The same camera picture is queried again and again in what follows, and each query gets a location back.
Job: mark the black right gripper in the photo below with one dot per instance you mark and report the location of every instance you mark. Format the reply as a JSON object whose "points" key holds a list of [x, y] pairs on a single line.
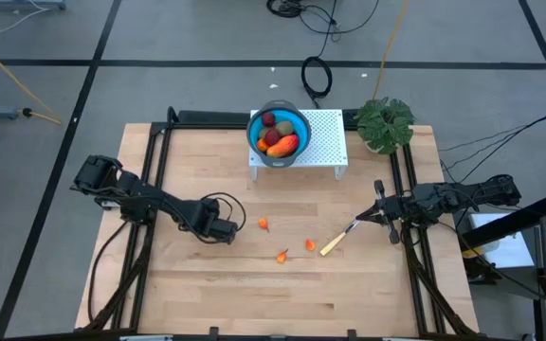
{"points": [[398, 208]]}

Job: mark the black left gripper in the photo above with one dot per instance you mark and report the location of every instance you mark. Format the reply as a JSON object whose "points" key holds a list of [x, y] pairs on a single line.
{"points": [[216, 227]]}

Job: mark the small orange chili pepper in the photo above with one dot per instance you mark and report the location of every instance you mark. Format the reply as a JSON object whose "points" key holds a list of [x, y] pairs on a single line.
{"points": [[263, 223], [282, 256]]}

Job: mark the orange fruit piece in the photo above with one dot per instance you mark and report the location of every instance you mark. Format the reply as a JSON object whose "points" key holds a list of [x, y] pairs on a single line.
{"points": [[310, 245]]}

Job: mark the orange tangerine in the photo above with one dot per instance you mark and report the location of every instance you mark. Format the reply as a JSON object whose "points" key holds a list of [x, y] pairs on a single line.
{"points": [[262, 145]]}

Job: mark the red orange mango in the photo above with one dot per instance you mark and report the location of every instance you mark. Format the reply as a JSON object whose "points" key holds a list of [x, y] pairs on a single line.
{"points": [[285, 147]]}

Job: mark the dark red round fruit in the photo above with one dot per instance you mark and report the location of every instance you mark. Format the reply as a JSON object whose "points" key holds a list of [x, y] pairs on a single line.
{"points": [[272, 137], [268, 118]]}

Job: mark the blue collapsible bowl grey rim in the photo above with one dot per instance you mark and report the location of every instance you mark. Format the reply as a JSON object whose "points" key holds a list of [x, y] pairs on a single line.
{"points": [[254, 128]]}

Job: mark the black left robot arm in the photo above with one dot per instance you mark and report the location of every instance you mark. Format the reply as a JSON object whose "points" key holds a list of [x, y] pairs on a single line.
{"points": [[145, 199]]}

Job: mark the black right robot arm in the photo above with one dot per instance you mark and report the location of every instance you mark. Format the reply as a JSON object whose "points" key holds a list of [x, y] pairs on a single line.
{"points": [[467, 194]]}

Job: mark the white perforated metal shelf riser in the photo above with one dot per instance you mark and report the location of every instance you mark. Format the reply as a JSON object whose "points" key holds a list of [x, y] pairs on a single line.
{"points": [[330, 142]]}

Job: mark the green potted plant white pot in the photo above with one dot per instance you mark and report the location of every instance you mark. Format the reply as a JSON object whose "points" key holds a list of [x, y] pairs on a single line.
{"points": [[384, 125]]}

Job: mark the black table clamp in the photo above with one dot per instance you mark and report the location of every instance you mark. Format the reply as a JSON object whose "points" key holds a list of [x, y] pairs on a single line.
{"points": [[351, 334], [213, 332]]}

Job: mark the black workstation stand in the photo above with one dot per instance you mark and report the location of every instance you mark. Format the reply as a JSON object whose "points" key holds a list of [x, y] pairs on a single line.
{"points": [[505, 222]]}

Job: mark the white box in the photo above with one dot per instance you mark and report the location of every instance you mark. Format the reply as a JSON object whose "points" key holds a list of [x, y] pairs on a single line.
{"points": [[505, 251]]}

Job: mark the grey stand base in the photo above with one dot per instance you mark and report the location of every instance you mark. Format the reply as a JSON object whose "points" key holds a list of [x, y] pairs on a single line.
{"points": [[22, 5]]}

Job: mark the black aluminium table frame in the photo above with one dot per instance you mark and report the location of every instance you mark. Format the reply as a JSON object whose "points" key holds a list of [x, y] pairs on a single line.
{"points": [[206, 126]]}

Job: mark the silver aluminium bracket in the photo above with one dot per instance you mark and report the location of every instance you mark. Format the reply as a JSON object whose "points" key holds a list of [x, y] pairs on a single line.
{"points": [[145, 338], [401, 339]]}

